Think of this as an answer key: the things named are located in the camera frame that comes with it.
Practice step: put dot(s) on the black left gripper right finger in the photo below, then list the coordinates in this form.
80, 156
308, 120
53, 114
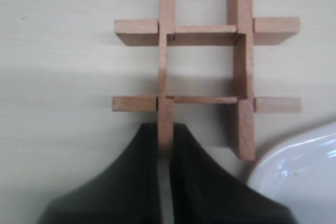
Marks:
203, 192

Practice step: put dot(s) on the white plastic tray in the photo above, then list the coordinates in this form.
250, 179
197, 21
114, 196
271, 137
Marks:
300, 173

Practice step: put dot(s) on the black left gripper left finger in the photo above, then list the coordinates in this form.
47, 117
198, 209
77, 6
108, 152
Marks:
125, 192

